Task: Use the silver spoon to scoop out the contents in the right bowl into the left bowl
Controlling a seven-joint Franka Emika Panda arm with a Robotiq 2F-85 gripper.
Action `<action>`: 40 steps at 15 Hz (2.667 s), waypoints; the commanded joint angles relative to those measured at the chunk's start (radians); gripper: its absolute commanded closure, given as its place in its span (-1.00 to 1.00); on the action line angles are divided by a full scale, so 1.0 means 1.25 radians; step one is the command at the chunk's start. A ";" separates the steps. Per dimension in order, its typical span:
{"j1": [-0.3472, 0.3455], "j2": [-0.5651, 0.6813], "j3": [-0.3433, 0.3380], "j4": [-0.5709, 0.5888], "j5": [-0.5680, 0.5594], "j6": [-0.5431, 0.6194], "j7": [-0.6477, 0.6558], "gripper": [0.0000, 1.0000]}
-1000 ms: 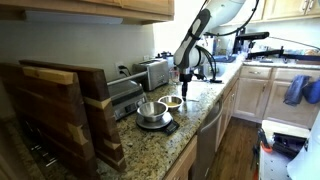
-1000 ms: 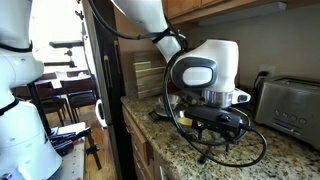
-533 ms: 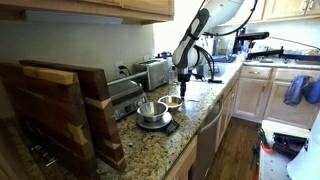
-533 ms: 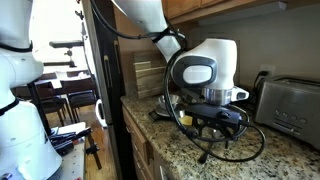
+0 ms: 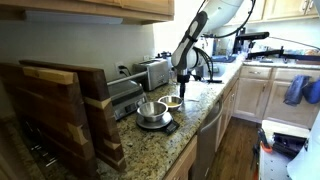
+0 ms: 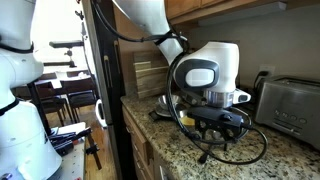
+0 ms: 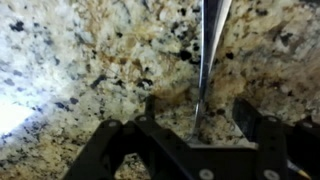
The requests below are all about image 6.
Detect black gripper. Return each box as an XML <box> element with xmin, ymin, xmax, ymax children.
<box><xmin>194</xmin><ymin>120</ymin><xmax>236</xmax><ymax>153</ymax></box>

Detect yellow grain contents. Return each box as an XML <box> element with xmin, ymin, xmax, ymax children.
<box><xmin>180</xmin><ymin>116</ymin><xmax>197</xmax><ymax>127</ymax></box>

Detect empty steel bowl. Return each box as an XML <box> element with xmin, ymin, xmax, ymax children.
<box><xmin>157</xmin><ymin>94</ymin><xmax>183</xmax><ymax>112</ymax></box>

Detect black kitchen scale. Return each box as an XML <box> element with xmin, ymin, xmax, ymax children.
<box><xmin>148</xmin><ymin>103</ymin><xmax>188</xmax><ymax>122</ymax></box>

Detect wooden base cabinet drawers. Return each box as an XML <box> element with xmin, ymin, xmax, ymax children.
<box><xmin>121</xmin><ymin>103</ymin><xmax>174</xmax><ymax>180</ymax></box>

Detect stainless steel toaster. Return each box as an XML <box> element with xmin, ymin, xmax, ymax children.
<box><xmin>253</xmin><ymin>75</ymin><xmax>320</xmax><ymax>151</ymax></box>

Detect wooden cutting board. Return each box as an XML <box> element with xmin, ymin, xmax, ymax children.
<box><xmin>133</xmin><ymin>49</ymin><xmax>172</xmax><ymax>99</ymax></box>

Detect dark tall refrigerator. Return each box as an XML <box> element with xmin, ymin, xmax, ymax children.
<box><xmin>81</xmin><ymin>0</ymin><xmax>129</xmax><ymax>180</ymax></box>

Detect black clamp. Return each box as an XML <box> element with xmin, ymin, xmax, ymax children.
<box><xmin>84</xmin><ymin>133</ymin><xmax>103</xmax><ymax>171</ymax></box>

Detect dark wooden chair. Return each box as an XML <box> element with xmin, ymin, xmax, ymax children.
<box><xmin>34</xmin><ymin>81</ymin><xmax>68</xmax><ymax>127</ymax></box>
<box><xmin>59</xmin><ymin>77</ymin><xmax>98</xmax><ymax>124</ymax></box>

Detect white robot cart top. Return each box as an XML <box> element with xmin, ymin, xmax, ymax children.
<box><xmin>43</xmin><ymin>121</ymin><xmax>88</xmax><ymax>180</ymax></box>

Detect black tool bundle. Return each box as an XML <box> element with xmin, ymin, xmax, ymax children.
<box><xmin>49</xmin><ymin>127</ymin><xmax>94</xmax><ymax>157</ymax></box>

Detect dark dining table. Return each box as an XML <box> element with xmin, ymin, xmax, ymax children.
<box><xmin>13</xmin><ymin>70</ymin><xmax>98</xmax><ymax>98</ymax></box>

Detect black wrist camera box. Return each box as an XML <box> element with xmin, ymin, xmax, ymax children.
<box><xmin>186</xmin><ymin>105</ymin><xmax>245</xmax><ymax>130</ymax></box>

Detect black power plug cord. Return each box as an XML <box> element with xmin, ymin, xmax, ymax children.
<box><xmin>253</xmin><ymin>70</ymin><xmax>270</xmax><ymax>93</ymax></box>

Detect white wall outlet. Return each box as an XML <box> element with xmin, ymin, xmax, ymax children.
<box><xmin>259</xmin><ymin>64</ymin><xmax>277</xmax><ymax>78</ymax></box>

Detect white rounded handle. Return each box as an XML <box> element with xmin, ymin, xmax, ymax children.
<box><xmin>94</xmin><ymin>98</ymin><xmax>109</xmax><ymax>129</ymax></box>

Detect black camera stand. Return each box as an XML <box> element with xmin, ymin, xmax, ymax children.
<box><xmin>43</xmin><ymin>39</ymin><xmax>85</xmax><ymax>68</ymax></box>

